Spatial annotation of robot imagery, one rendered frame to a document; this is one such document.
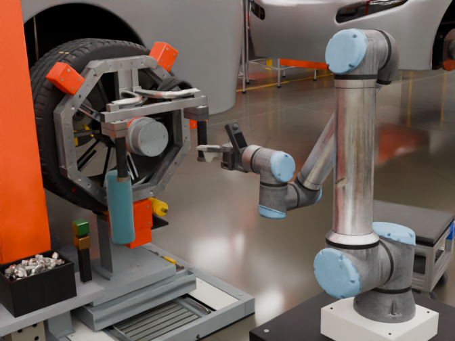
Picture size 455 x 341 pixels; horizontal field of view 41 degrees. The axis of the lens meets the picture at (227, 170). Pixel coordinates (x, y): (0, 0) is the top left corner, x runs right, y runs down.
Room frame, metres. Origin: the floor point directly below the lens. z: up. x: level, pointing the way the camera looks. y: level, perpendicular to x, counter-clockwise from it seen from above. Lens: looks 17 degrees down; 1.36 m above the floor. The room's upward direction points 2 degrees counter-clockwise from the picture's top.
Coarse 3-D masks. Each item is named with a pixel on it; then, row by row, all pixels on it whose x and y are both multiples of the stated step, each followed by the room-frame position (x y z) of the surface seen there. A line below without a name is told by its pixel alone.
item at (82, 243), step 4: (88, 236) 1.77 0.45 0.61; (76, 240) 1.76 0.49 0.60; (80, 240) 1.75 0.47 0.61; (84, 240) 1.76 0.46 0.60; (88, 240) 1.76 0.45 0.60; (76, 244) 1.76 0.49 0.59; (80, 244) 1.75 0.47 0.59; (84, 244) 1.75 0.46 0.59; (88, 244) 1.76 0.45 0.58; (80, 248) 1.75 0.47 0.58; (84, 248) 1.75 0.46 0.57
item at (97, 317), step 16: (160, 256) 2.56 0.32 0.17; (176, 272) 2.39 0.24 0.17; (192, 272) 2.38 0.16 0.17; (144, 288) 2.26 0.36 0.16; (160, 288) 2.25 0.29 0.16; (176, 288) 2.30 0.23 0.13; (192, 288) 2.36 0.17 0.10; (112, 304) 2.16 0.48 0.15; (128, 304) 2.15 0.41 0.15; (144, 304) 2.20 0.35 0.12; (96, 320) 2.05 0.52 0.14; (112, 320) 2.10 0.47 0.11
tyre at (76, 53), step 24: (72, 48) 2.24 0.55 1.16; (96, 48) 2.20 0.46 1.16; (120, 48) 2.25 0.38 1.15; (144, 48) 2.33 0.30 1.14; (48, 72) 2.13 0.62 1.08; (48, 96) 2.06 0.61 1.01; (48, 120) 2.05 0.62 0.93; (48, 144) 2.05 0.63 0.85; (48, 168) 2.04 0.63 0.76; (72, 192) 2.09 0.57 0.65
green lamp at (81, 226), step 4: (80, 220) 1.78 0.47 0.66; (84, 220) 1.78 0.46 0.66; (72, 224) 1.77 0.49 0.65; (76, 224) 1.75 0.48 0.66; (80, 224) 1.75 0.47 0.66; (84, 224) 1.76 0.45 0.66; (88, 224) 1.77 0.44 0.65; (72, 228) 1.77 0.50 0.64; (76, 228) 1.75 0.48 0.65; (80, 228) 1.75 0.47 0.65; (84, 228) 1.76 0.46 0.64; (88, 228) 1.77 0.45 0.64; (76, 232) 1.76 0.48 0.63; (80, 232) 1.75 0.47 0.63; (84, 232) 1.76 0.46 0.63; (88, 232) 1.77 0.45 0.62
